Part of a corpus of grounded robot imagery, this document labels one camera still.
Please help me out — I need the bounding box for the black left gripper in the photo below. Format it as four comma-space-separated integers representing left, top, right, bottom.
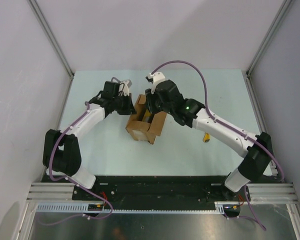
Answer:
112, 93, 137, 116

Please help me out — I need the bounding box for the brown cardboard express box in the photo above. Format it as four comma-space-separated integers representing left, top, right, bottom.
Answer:
125, 94, 167, 145

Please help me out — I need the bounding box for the yellow utility knife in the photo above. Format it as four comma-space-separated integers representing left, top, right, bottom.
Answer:
202, 132, 211, 143

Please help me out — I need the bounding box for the yellow item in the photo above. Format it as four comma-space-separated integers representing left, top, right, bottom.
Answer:
142, 110, 154, 123

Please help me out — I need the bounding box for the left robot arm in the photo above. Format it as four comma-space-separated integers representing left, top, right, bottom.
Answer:
42, 77, 137, 200

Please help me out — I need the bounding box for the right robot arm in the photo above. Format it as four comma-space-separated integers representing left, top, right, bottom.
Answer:
145, 78, 273, 201

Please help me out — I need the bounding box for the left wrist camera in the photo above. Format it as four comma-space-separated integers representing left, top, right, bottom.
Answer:
118, 79, 132, 97

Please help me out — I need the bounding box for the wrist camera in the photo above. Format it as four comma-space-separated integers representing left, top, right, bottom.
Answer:
146, 71, 166, 94
118, 79, 132, 97

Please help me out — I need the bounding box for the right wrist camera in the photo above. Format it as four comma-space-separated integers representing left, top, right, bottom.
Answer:
146, 71, 166, 94

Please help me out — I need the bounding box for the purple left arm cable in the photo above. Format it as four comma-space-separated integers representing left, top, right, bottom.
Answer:
37, 76, 115, 226

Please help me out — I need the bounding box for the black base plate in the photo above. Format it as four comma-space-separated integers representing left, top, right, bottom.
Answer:
41, 174, 283, 206

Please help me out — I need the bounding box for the grey slotted cable duct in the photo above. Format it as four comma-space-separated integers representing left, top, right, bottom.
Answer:
36, 201, 228, 215

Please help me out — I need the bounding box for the left aluminium frame post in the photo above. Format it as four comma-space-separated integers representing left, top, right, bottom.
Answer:
26, 0, 74, 80

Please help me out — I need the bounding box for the aluminium frame post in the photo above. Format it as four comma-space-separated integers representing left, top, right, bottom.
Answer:
245, 0, 295, 76
26, 0, 74, 80

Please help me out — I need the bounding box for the right aluminium frame post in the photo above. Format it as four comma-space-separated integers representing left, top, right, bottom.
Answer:
245, 0, 295, 76

